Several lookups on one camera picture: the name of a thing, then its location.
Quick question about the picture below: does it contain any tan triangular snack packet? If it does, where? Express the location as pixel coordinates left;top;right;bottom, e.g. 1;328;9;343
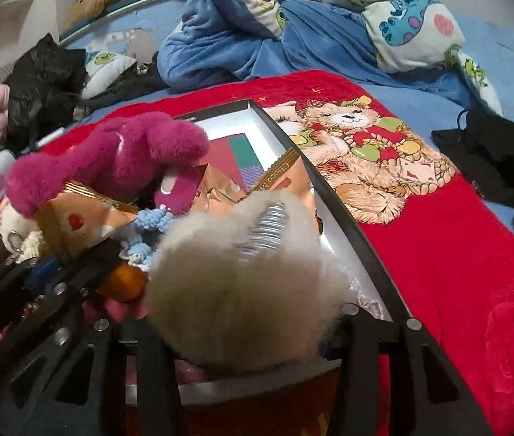
35;181;138;259

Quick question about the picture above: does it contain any beige fluffy plush toy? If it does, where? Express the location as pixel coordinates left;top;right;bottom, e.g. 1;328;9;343
145;190;351;371

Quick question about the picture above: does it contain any magenta plush bear toy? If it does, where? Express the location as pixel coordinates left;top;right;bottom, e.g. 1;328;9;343
5;111;210;218

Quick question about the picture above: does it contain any tangerine in box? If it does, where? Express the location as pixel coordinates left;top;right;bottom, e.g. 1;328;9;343
97;262;148;302

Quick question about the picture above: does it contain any red embroidered bear blanket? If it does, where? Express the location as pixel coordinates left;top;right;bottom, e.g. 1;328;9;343
0;71;514;435

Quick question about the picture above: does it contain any white blue crochet scrunchie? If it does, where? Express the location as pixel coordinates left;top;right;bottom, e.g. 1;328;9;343
117;205;175;274

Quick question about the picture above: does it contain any black puffer jacket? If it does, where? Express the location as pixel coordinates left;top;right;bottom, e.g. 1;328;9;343
0;35;88;156

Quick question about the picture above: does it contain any triangular snack packet in box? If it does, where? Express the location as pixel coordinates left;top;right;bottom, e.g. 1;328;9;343
189;150;323;234

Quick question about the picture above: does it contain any black garment right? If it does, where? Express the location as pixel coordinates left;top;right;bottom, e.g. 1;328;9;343
431;109;514;208

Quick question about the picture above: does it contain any white monster print pillow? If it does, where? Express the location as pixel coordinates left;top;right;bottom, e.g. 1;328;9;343
81;50;137;100

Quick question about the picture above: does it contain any black shallow cardboard box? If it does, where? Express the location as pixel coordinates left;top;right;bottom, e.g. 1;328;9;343
122;98;415;408

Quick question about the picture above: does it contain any blue monster print duvet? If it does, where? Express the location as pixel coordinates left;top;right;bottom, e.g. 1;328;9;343
157;0;502;114

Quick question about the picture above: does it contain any white plush keychain toy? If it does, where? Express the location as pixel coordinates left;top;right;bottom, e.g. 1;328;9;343
0;203;49;263

